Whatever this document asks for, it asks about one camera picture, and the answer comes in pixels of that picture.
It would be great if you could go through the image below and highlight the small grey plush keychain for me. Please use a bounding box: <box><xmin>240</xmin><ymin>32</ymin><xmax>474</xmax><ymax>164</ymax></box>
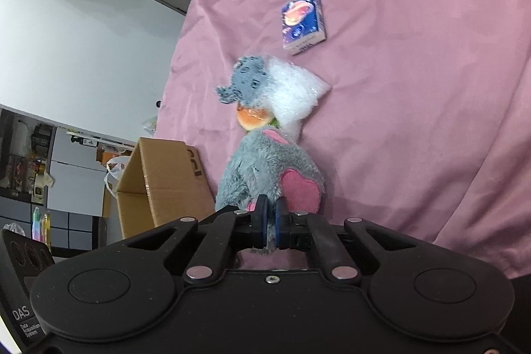
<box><xmin>216</xmin><ymin>56</ymin><xmax>269</xmax><ymax>108</ymax></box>

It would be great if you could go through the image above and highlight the grey pink plush toy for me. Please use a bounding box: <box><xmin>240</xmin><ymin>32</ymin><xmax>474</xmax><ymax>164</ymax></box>
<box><xmin>215</xmin><ymin>127</ymin><xmax>325</xmax><ymax>254</ymax></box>

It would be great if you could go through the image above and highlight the white plastic shopping bag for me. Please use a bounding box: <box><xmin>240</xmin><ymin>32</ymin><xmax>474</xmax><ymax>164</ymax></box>
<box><xmin>104</xmin><ymin>155</ymin><xmax>130</xmax><ymax>198</ymax></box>

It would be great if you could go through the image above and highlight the pink bed sheet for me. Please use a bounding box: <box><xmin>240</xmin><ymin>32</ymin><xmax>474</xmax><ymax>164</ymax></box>
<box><xmin>156</xmin><ymin>0</ymin><xmax>530</xmax><ymax>278</ymax></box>

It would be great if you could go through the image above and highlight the hamburger squishy toy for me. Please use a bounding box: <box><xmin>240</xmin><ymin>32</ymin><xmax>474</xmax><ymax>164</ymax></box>
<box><xmin>236</xmin><ymin>104</ymin><xmax>275</xmax><ymax>131</ymax></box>

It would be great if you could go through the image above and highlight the brown cardboard box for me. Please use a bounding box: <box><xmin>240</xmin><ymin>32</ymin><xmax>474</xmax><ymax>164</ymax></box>
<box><xmin>117</xmin><ymin>137</ymin><xmax>215</xmax><ymax>238</ymax></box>

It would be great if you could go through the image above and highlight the clear bubble wrap bag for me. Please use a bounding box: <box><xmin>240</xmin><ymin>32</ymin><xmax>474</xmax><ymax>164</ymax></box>
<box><xmin>265</xmin><ymin>57</ymin><xmax>331</xmax><ymax>141</ymax></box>

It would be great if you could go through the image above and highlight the blue tissue pack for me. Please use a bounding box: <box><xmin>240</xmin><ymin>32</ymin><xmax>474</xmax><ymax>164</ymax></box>
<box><xmin>282</xmin><ymin>0</ymin><xmax>327</xmax><ymax>56</ymax></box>

